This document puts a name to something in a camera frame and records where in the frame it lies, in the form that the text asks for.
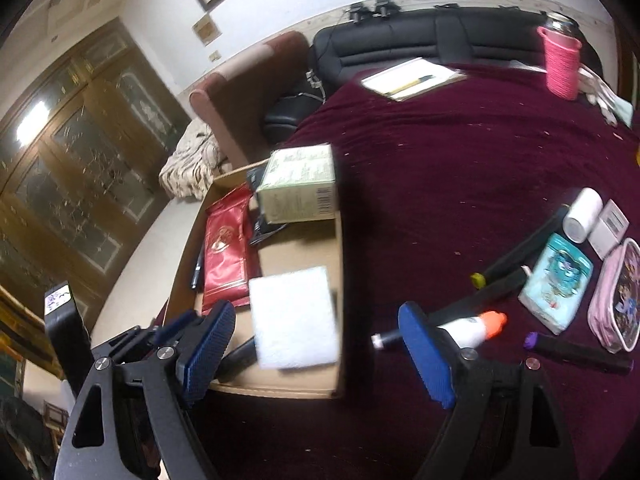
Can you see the white-capped black marker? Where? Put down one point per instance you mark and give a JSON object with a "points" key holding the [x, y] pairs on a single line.
{"points": [[387, 341]]}

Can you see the cardboard box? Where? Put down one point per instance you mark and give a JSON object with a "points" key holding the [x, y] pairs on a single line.
{"points": [[295, 245]]}

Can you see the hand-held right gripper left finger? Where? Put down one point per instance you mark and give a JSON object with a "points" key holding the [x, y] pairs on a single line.
{"points": [[210, 350]]}

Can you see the white notebook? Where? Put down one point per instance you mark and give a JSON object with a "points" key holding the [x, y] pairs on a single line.
{"points": [[412, 77]]}

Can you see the white glue bottle orange cap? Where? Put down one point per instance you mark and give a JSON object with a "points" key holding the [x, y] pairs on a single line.
{"points": [[475, 329]]}

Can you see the black marker pen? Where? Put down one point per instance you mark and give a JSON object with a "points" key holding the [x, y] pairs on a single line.
{"points": [[237, 360], [485, 295], [197, 270]]}

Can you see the light blue tissue pack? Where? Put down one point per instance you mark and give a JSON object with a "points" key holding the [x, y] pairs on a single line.
{"points": [[557, 282]]}

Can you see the pink pouch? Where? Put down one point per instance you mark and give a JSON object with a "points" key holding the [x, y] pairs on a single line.
{"points": [[617, 300]]}

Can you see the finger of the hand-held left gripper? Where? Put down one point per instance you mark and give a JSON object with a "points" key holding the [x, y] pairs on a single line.
{"points": [[175, 325]]}

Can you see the copper coin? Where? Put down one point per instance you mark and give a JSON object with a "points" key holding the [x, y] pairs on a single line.
{"points": [[531, 363]]}

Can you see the black clamp device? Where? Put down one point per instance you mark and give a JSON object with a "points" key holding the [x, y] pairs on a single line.
{"points": [[360, 12], [387, 7]]}

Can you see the small white box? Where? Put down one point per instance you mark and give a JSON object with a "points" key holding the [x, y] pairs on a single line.
{"points": [[607, 230]]}

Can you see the yellow pen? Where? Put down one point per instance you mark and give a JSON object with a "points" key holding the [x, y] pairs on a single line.
{"points": [[412, 85]]}

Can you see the green white carton box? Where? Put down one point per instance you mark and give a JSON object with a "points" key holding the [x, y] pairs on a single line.
{"points": [[300, 185]]}

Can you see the white sponge pad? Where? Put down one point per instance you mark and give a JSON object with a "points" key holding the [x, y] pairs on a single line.
{"points": [[295, 317]]}

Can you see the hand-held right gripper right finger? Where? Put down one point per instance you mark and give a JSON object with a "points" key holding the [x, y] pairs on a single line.
{"points": [[425, 355]]}

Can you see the wall switch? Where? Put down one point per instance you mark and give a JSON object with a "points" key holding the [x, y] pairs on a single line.
{"points": [[215, 55]]}

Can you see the red snack packet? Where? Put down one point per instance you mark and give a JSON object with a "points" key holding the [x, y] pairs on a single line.
{"points": [[227, 255]]}

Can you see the white plastic bottle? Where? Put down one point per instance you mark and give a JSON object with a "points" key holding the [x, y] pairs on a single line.
{"points": [[582, 215]]}

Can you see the yellow-capped black marker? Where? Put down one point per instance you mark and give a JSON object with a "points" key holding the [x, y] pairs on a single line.
{"points": [[520, 250]]}

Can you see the purple-capped black marker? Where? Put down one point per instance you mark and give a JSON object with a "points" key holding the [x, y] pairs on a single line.
{"points": [[575, 355]]}

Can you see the patterned beige blanket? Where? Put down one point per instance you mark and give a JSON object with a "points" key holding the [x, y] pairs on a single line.
{"points": [[192, 165]]}

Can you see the wooden glass-panel doors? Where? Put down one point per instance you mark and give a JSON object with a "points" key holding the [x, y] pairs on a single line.
{"points": [[90, 175]]}

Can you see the pink knitted bottle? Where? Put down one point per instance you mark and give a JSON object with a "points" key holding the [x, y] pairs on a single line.
{"points": [[562, 60]]}

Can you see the brown armchair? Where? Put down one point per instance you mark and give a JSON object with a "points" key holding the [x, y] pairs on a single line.
{"points": [[240, 100]]}

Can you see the black leather sofa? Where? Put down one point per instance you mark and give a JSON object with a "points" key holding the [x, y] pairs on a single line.
{"points": [[400, 40]]}

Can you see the wall plaque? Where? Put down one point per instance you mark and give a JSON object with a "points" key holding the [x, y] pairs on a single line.
{"points": [[206, 30]]}

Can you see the white cloth gloves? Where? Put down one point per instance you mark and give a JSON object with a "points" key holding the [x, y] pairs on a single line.
{"points": [[605, 95]]}

